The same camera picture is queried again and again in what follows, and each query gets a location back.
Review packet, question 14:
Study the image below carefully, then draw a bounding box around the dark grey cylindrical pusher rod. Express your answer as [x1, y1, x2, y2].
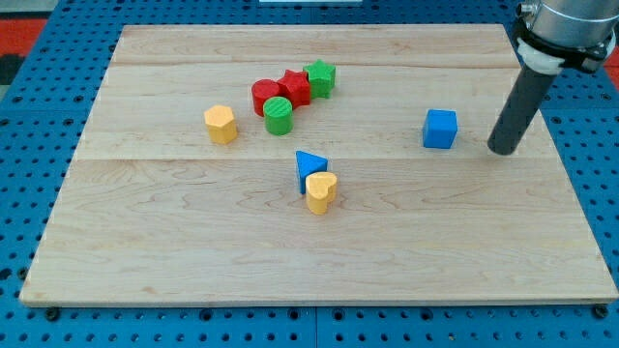
[486, 66, 557, 156]

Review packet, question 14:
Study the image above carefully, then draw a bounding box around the blue cube block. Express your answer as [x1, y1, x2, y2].
[422, 109, 458, 149]

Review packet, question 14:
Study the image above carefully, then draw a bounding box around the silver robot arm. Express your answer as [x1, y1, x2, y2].
[487, 0, 618, 156]

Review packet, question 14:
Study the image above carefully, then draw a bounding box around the yellow heart block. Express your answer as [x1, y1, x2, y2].
[306, 171, 339, 215]

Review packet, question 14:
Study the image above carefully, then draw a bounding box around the green star block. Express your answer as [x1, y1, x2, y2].
[303, 59, 337, 99]

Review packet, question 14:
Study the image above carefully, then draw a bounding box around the light wooden board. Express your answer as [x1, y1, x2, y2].
[20, 24, 618, 307]

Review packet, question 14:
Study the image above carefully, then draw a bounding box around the red star block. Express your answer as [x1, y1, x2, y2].
[277, 70, 311, 108]

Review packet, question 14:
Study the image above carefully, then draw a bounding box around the blue triangle block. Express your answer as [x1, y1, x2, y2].
[295, 151, 328, 194]

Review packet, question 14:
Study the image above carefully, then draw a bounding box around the green cylinder block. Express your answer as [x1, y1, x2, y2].
[263, 97, 294, 135]

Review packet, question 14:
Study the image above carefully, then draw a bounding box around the red cylinder block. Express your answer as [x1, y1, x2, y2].
[251, 79, 280, 117]

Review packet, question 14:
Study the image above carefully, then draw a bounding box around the yellow hexagon block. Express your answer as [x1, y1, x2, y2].
[204, 104, 238, 144]

